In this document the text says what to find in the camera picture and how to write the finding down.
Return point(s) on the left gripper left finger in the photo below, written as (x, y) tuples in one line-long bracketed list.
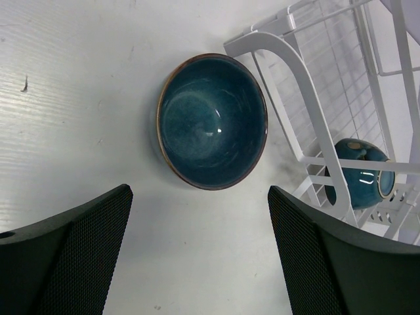
[(64, 264)]

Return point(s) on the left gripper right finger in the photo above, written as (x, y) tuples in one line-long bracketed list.
[(331, 267)]

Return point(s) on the beige bowl black rim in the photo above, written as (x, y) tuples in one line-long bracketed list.
[(367, 187)]

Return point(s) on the dark blue ceramic bowl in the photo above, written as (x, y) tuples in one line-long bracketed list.
[(211, 122)]

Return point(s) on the white wire dish rack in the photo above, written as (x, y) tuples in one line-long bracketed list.
[(342, 69)]

